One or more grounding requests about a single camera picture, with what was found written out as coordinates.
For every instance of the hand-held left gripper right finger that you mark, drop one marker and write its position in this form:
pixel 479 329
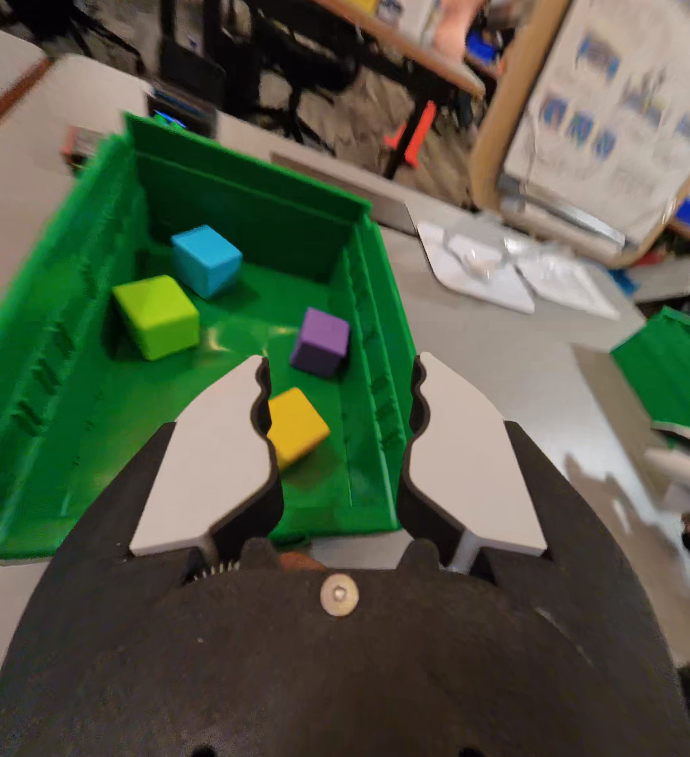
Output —
pixel 475 473

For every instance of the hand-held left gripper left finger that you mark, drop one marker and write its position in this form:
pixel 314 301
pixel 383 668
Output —
pixel 209 473

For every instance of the green plastic bin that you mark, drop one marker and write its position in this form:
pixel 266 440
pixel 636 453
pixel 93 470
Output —
pixel 55 384
pixel 670 372

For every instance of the yellow cube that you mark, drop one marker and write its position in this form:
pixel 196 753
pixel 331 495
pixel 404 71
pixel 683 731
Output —
pixel 297 426

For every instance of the lime green cube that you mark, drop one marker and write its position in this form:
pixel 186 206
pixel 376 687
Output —
pixel 155 316

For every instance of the purple cube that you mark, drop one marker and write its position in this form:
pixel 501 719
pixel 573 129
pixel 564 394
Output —
pixel 321 340

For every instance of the blue cube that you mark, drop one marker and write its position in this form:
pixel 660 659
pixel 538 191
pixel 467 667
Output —
pixel 206 257

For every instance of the grey desk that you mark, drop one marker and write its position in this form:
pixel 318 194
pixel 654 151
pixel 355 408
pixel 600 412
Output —
pixel 498 366

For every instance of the laminated paper sheet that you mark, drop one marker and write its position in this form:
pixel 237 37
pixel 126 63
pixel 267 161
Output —
pixel 569 287

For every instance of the white metal stand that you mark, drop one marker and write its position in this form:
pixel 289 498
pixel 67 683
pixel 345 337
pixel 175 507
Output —
pixel 475 266

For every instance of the printed paper sheet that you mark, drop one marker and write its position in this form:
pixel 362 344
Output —
pixel 616 118

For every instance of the black power cube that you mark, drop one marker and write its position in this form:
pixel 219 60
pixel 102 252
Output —
pixel 182 112

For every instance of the wooden top table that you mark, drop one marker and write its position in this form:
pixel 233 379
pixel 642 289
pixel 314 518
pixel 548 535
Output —
pixel 427 59

